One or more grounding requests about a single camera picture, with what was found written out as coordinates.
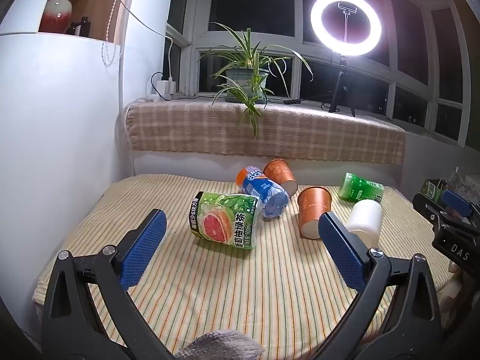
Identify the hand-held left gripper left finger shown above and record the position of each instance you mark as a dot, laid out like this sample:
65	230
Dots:
144	247

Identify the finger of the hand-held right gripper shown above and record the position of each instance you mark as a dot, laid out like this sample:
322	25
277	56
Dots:
425	206
455	201

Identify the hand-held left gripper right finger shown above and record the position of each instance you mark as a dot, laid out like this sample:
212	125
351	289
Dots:
343	249

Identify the orange paper cup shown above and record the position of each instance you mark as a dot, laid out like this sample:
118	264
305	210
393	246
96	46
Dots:
313	208
279	172

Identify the white cup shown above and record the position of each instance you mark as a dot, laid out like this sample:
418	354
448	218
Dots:
365	217

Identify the person's right hand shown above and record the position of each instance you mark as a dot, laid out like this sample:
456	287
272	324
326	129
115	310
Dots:
453	288

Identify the green box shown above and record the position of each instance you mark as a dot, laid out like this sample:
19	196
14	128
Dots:
431	190

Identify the patterned tissue box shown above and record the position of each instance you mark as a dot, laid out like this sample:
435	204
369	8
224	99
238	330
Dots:
467	183

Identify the green drink bottle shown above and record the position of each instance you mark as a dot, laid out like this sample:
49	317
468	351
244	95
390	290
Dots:
360	189

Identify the green grapefruit tea bottle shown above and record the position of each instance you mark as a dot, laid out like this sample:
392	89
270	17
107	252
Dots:
225	219

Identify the striped bed sheet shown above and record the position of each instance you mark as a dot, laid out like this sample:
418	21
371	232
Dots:
232	292

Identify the blue bottle with orange cap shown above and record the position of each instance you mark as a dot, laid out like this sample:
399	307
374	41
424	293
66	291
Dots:
262	191

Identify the checked blanket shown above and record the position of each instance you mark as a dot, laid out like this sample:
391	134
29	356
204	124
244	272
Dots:
300	135

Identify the grey knit cloth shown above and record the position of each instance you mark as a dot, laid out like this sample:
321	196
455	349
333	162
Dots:
219	347

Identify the black tripod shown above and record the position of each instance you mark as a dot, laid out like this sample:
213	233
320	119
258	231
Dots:
339	82

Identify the white power strip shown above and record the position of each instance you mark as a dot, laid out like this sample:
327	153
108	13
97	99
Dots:
157	96

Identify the white charger plug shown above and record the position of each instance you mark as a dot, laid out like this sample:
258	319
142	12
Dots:
167	86

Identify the potted spider plant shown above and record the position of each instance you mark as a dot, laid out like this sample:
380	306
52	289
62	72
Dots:
247	77

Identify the small black bottle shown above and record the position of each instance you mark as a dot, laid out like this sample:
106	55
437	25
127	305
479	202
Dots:
83	28

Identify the red and white vase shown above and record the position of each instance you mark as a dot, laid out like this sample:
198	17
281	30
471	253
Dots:
56	13

